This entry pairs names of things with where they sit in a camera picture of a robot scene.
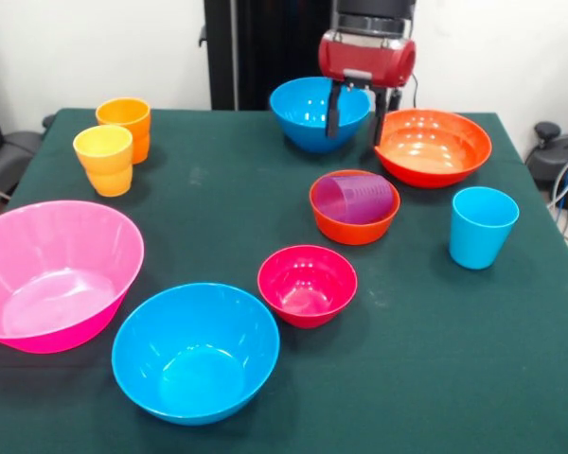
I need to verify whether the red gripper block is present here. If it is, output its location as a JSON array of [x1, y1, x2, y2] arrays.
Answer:
[[318, 27, 417, 147]]

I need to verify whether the medium blue bowl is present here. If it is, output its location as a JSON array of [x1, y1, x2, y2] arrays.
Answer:
[[269, 77, 373, 154]]

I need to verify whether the purple cup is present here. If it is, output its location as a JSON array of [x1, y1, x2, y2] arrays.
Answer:
[[315, 173, 394, 224]]

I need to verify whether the large orange-red bowl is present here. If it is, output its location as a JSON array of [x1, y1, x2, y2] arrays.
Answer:
[[373, 109, 493, 189]]

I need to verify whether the small orange-red bowl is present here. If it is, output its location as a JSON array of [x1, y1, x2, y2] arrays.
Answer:
[[309, 169, 401, 247]]

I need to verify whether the dark green table cloth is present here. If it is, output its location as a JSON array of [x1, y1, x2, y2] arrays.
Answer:
[[0, 108, 568, 454]]

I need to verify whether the blue cup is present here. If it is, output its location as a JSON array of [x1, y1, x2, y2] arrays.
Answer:
[[449, 186, 521, 271]]

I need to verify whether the small magenta bowl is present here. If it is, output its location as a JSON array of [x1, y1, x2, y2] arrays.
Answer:
[[257, 244, 360, 330]]

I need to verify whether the orange cup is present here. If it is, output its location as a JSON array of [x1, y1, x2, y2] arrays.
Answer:
[[95, 96, 152, 166]]

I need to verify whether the yellow cup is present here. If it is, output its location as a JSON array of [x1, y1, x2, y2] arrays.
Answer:
[[72, 124, 134, 199]]

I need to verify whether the large blue bowl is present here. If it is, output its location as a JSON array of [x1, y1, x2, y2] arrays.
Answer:
[[111, 282, 281, 427]]

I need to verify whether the large pink bowl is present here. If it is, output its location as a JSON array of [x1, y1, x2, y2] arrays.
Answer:
[[0, 200, 146, 355]]

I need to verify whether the black hanging cable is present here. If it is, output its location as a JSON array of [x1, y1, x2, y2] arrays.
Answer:
[[388, 70, 420, 113]]

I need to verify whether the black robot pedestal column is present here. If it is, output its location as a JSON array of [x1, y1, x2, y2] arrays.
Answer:
[[199, 0, 364, 112]]

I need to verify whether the tangle of floor cables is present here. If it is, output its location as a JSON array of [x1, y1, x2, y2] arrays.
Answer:
[[546, 146, 568, 256]]

